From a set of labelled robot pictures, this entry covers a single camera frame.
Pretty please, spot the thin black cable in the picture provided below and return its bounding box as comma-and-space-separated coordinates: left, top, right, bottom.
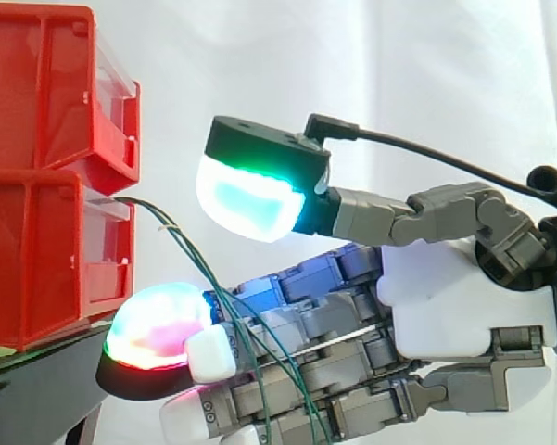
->
303, 112, 544, 201

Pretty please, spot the black stand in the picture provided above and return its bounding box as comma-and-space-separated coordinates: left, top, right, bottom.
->
0, 316, 121, 445

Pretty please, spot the red bin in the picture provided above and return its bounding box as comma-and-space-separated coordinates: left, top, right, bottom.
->
0, 4, 142, 195
0, 168, 136, 352

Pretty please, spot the black coiled cable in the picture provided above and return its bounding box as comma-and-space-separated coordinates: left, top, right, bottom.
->
526, 165, 557, 209

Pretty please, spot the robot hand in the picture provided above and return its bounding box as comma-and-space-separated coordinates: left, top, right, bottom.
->
95, 114, 557, 445

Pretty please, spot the green cable bundle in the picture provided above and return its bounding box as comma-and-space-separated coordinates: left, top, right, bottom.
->
112, 196, 339, 445

